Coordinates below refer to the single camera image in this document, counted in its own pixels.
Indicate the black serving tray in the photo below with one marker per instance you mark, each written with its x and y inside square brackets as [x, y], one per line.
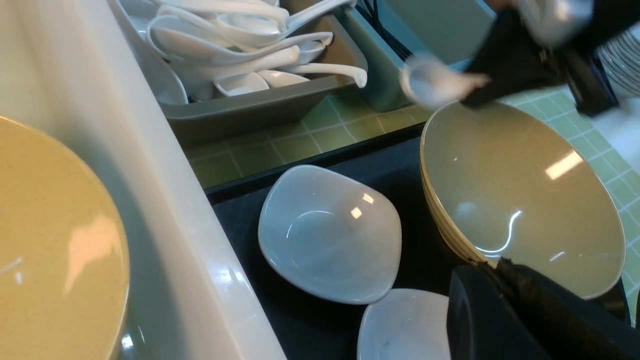
[310, 328]

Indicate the grey spoon bin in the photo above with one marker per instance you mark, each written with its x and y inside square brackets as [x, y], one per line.
[222, 117]

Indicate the black chopsticks in bin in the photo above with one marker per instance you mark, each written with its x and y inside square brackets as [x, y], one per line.
[370, 10]

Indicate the blue chopstick bin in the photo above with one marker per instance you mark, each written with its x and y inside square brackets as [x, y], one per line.
[450, 30]

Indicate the large white plastic tub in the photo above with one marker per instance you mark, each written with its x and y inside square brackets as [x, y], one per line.
[67, 69]

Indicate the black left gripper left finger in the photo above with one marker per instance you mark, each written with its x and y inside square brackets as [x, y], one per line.
[482, 325]

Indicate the pile of white spoons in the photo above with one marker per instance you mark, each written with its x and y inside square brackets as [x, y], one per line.
[236, 48]

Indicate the white spoon over rim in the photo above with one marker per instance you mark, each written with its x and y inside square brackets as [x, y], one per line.
[305, 16]

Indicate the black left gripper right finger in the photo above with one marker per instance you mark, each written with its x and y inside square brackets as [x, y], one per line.
[566, 326]

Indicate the tan noodle bowl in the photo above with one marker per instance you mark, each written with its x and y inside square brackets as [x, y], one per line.
[500, 184]

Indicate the top stacked tan bowl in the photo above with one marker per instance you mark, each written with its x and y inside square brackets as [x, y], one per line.
[65, 264]

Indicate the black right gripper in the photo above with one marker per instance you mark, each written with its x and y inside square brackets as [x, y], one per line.
[538, 44]

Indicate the white square dish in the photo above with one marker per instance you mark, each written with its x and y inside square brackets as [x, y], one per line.
[331, 236]
[406, 324]

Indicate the white soup spoon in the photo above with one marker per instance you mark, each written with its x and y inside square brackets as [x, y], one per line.
[429, 83]

